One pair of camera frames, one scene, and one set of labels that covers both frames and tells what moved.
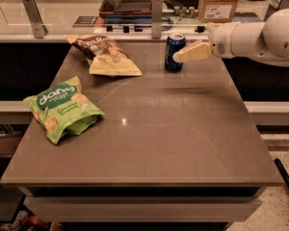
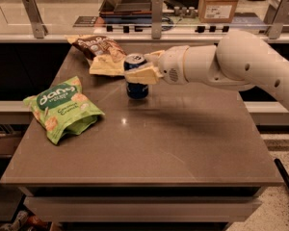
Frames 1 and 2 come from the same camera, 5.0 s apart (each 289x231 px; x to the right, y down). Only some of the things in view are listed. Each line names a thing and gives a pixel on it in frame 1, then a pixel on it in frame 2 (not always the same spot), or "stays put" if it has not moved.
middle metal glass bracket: (156, 16) stays put
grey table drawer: (142, 209) stays put
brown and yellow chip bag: (104, 58) stays put
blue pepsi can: (174, 41) to (134, 89)
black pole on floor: (287, 180) stays put
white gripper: (220, 39) to (171, 64)
